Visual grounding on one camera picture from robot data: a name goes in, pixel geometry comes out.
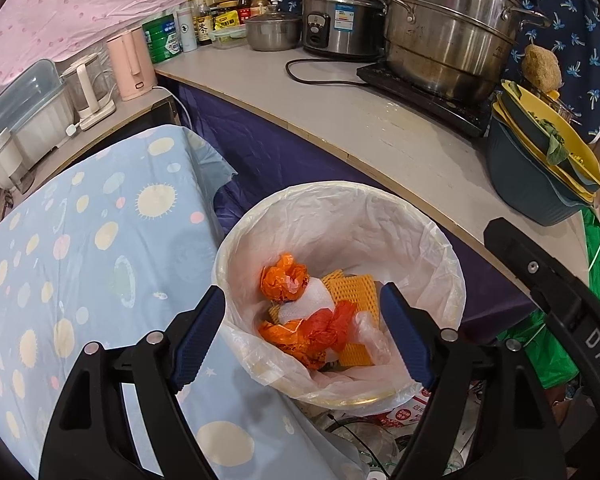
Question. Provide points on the white power plug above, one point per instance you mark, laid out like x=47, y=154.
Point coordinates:
x=72, y=129

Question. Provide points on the brown sauce bottle white label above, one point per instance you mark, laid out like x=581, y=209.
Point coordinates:
x=204, y=27

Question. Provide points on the green tin can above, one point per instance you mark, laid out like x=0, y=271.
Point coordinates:
x=162, y=42

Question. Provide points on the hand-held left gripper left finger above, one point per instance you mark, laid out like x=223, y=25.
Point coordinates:
x=200, y=330

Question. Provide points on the pink dotted sheet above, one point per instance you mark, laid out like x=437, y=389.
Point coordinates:
x=80, y=10

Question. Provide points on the large steel steamer pot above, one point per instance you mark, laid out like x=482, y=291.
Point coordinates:
x=450, y=35

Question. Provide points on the clear food container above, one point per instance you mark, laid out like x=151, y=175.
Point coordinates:
x=228, y=39

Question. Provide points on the loofah sponge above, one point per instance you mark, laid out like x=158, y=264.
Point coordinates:
x=542, y=67

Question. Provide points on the small lidded steel pot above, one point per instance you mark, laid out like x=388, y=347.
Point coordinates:
x=272, y=32

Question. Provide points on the pink electric kettle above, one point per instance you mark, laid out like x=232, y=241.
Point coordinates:
x=130, y=67

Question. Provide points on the dish rack with clear lid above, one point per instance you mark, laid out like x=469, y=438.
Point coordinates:
x=30, y=110

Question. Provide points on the clear plastic bag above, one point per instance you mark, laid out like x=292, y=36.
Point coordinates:
x=375, y=335

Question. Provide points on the blue ribbed basin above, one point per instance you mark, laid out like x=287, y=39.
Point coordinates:
x=520, y=185

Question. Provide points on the leafy green vegetables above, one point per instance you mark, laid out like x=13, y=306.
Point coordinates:
x=556, y=142

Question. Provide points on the steel rice cooker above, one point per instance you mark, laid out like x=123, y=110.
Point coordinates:
x=345, y=25

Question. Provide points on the clear plastic bottle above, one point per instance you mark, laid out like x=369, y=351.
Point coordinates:
x=370, y=447

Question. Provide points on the yellow strainer basket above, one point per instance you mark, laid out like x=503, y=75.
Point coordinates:
x=540, y=160
x=582, y=160

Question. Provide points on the white cylindrical appliance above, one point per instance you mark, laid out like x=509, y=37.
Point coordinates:
x=10, y=160

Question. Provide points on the red and white packet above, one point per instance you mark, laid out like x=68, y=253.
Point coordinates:
x=405, y=412

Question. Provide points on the yellow seasoning packet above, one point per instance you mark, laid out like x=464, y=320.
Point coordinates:
x=227, y=21

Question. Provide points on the dark soy sauce bottle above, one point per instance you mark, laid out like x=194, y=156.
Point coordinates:
x=244, y=2

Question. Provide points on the round plastic bin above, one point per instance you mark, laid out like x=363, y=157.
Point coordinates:
x=360, y=401

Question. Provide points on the white lined trash bin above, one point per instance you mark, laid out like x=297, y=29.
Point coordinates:
x=340, y=220

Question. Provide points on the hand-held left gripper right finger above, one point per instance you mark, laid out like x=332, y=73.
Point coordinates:
x=405, y=330

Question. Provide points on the low wooden cabinet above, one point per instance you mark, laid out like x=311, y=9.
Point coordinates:
x=130, y=112

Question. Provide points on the glass kettle white base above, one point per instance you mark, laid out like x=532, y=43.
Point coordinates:
x=87, y=95

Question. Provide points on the white foam sheet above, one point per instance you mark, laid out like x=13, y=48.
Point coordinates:
x=305, y=305

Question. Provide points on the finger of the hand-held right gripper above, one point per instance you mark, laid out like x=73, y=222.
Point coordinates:
x=530, y=265

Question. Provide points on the orange plastic bag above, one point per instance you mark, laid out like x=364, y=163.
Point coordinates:
x=305, y=335
x=282, y=280

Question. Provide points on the green plastic bag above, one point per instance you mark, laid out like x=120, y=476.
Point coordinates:
x=555, y=355

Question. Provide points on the amber sauce bottle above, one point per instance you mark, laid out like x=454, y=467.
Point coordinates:
x=259, y=2

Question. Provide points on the blue spotted blanket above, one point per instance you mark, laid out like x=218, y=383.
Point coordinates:
x=80, y=260

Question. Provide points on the yellow foam net sleeve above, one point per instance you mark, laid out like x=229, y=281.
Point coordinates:
x=355, y=290

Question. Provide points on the black induction cooktop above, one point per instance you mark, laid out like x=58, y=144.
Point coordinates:
x=430, y=105

